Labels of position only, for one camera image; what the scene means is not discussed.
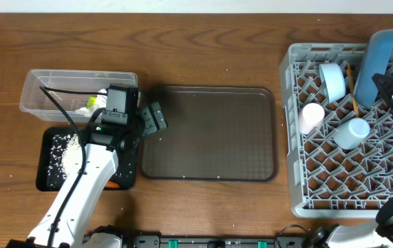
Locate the grey dishwasher rack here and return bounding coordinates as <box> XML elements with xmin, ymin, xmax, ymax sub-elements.
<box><xmin>279</xmin><ymin>43</ymin><xmax>393</xmax><ymax>218</ymax></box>

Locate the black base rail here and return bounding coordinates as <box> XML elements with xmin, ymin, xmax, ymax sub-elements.
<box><xmin>122</xmin><ymin>235</ymin><xmax>305</xmax><ymax>248</ymax></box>

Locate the green snack wrapper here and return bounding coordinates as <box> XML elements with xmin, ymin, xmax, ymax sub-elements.
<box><xmin>87</xmin><ymin>96</ymin><xmax>96</xmax><ymax>108</ymax></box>

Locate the spilled white rice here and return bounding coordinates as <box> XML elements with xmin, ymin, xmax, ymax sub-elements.
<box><xmin>46</xmin><ymin>132</ymin><xmax>138</xmax><ymax>189</ymax></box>

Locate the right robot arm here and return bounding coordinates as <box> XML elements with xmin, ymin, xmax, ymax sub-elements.
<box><xmin>303</xmin><ymin>73</ymin><xmax>393</xmax><ymax>247</ymax></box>

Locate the white napkin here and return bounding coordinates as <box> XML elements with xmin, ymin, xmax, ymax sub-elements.
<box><xmin>75</xmin><ymin>89</ymin><xmax>107</xmax><ymax>117</ymax></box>

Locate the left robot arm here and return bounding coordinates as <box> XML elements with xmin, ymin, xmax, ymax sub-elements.
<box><xmin>8</xmin><ymin>110</ymin><xmax>130</xmax><ymax>247</ymax></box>

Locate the light blue bowl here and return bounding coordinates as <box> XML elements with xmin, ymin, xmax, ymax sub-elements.
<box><xmin>319</xmin><ymin>63</ymin><xmax>346</xmax><ymax>103</ymax></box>

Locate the wooden chopstick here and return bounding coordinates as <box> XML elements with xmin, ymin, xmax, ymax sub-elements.
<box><xmin>346</xmin><ymin>63</ymin><xmax>359</xmax><ymax>118</ymax></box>

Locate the brown serving tray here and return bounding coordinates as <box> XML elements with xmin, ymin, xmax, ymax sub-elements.
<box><xmin>140</xmin><ymin>85</ymin><xmax>278</xmax><ymax>182</ymax></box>

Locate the dark blue plate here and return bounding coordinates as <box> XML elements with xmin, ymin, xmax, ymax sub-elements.
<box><xmin>353</xmin><ymin>29</ymin><xmax>393</xmax><ymax>109</ymax></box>

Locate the clear plastic bin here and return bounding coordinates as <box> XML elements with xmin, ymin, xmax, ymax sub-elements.
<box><xmin>19</xmin><ymin>69</ymin><xmax>138</xmax><ymax>123</ymax></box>

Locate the black plastic tray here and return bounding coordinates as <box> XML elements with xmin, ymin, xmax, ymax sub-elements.
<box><xmin>36</xmin><ymin>126</ymin><xmax>140</xmax><ymax>192</ymax></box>

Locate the orange carrot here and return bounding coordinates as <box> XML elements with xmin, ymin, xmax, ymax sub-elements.
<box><xmin>105</xmin><ymin>180</ymin><xmax>120</xmax><ymax>190</ymax></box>

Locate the pink cup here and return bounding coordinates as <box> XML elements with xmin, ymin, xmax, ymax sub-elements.
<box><xmin>299</xmin><ymin>103</ymin><xmax>325</xmax><ymax>134</ymax></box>

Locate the light blue cup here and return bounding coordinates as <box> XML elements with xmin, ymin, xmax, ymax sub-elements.
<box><xmin>333</xmin><ymin>118</ymin><xmax>370</xmax><ymax>149</ymax></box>

